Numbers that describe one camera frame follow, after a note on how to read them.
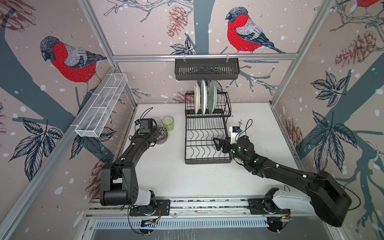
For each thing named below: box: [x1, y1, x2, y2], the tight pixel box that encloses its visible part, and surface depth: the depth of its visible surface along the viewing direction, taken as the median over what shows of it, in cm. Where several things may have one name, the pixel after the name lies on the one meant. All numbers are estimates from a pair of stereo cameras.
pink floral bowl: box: [156, 125, 168, 145], surface depth 99 cm
